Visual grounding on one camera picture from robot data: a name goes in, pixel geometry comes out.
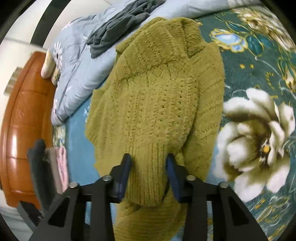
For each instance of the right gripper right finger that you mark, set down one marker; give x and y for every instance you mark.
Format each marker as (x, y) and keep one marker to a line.
(231, 218)

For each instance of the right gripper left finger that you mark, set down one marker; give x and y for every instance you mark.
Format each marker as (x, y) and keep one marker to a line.
(66, 218)

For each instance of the olive green knit sweater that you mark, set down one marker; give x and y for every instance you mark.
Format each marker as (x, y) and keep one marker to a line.
(164, 95)

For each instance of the pink folded garment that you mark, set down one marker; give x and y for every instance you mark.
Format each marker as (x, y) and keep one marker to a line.
(57, 158)

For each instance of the orange wooden headboard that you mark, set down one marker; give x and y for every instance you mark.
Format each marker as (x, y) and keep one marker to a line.
(26, 120)

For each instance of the light blue floral duvet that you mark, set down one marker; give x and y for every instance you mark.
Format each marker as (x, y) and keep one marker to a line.
(80, 74)

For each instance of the yellow floral pillow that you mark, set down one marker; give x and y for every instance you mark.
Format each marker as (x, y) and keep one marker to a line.
(55, 76)

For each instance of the cream floral pillow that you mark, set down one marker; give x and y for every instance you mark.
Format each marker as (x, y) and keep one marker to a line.
(48, 66)

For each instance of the dark grey garment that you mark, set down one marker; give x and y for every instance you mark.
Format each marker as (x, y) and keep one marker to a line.
(112, 30)

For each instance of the white black wardrobe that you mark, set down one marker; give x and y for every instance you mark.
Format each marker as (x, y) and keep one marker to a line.
(31, 26)

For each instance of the wall switch panel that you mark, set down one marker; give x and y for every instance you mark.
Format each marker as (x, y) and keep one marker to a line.
(13, 79)

